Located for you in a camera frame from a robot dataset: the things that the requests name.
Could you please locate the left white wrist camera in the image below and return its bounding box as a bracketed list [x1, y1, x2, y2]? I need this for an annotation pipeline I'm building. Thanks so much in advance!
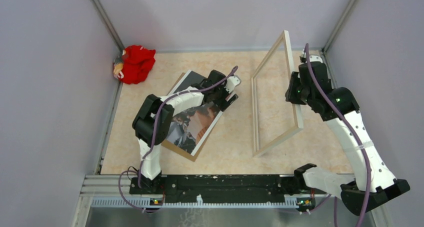
[225, 75, 242, 93]

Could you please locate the printed photo with white border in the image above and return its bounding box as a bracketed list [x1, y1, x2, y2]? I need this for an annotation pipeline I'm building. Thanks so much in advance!
[164, 69, 225, 157]

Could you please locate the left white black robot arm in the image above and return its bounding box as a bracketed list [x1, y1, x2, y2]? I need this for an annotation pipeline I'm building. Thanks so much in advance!
[132, 66, 241, 194]

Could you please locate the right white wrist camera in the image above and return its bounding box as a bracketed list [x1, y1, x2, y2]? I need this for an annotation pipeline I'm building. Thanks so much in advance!
[299, 53, 324, 64]

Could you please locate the brown cardboard backing board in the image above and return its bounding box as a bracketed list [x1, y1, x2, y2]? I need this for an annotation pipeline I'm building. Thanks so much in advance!
[161, 70, 215, 162]

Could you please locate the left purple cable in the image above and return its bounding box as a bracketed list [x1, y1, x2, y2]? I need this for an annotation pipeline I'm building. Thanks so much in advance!
[118, 65, 239, 214]

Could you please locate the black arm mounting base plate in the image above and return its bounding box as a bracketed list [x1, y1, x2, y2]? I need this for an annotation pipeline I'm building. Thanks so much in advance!
[129, 174, 322, 204]

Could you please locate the red cloth doll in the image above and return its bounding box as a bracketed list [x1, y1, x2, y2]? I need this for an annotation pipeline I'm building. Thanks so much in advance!
[112, 45, 156, 85]

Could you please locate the light wooden picture frame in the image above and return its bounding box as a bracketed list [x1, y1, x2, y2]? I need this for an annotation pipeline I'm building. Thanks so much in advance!
[250, 30, 304, 158]

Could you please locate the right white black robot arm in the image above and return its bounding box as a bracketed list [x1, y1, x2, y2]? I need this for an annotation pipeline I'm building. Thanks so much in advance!
[285, 61, 411, 216]

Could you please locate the aluminium front rail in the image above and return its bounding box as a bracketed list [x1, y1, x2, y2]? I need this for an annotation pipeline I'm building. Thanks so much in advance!
[71, 174, 385, 227]

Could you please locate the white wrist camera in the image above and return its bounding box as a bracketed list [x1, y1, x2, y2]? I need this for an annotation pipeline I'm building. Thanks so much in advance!
[225, 75, 242, 93]
[299, 53, 324, 64]

